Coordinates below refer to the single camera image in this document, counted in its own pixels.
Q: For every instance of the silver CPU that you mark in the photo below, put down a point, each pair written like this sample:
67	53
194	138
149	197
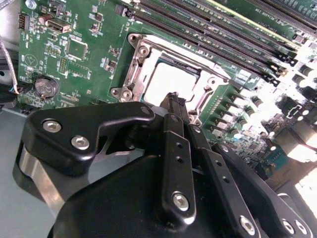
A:
171	79

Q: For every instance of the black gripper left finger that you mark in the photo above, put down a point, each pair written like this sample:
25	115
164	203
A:
74	119

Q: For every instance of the metal socket cover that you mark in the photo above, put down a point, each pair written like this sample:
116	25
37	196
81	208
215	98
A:
210	73

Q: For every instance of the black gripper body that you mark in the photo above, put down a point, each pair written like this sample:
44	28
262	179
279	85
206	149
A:
111	210

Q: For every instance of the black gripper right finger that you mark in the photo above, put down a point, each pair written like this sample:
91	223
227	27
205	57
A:
219	172

